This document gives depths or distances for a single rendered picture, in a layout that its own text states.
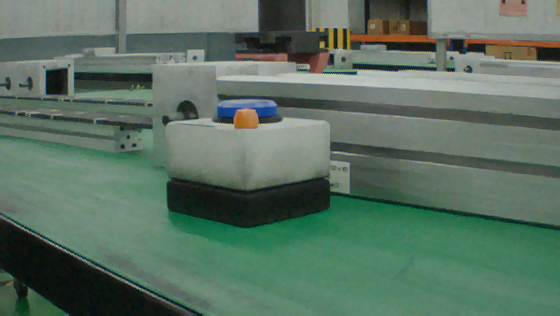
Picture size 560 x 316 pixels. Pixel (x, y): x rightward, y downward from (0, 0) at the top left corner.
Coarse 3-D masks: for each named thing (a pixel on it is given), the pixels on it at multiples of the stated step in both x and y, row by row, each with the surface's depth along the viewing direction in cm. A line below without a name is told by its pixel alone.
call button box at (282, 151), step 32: (192, 128) 52; (224, 128) 50; (256, 128) 49; (288, 128) 51; (320, 128) 53; (192, 160) 52; (224, 160) 50; (256, 160) 49; (288, 160) 51; (320, 160) 53; (192, 192) 52; (224, 192) 50; (256, 192) 50; (288, 192) 51; (320, 192) 54; (256, 224) 50
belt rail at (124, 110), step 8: (0, 104) 146; (8, 104) 143; (16, 104) 140; (24, 104) 137; (32, 104) 135; (40, 104) 132; (48, 104) 130; (56, 104) 128; (64, 104) 126; (72, 104) 125; (80, 104) 123; (88, 104) 121; (96, 104) 120; (104, 104) 118; (88, 112) 122; (96, 112) 121; (104, 112) 119; (112, 112) 118; (120, 112) 115; (128, 112) 114; (136, 112) 112; (144, 112) 111; (152, 112) 110
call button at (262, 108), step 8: (224, 104) 52; (232, 104) 52; (240, 104) 52; (248, 104) 52; (256, 104) 52; (264, 104) 52; (272, 104) 53; (224, 112) 52; (232, 112) 52; (256, 112) 52; (264, 112) 52; (272, 112) 53
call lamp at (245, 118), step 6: (240, 114) 49; (246, 114) 49; (252, 114) 49; (234, 120) 49; (240, 120) 49; (246, 120) 49; (252, 120) 49; (234, 126) 49; (240, 126) 49; (246, 126) 49; (252, 126) 49
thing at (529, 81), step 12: (360, 72) 81; (372, 72) 80; (384, 72) 79; (396, 72) 78; (408, 72) 85; (420, 72) 84; (432, 72) 83; (444, 72) 83; (528, 84) 67; (540, 84) 67; (552, 84) 66
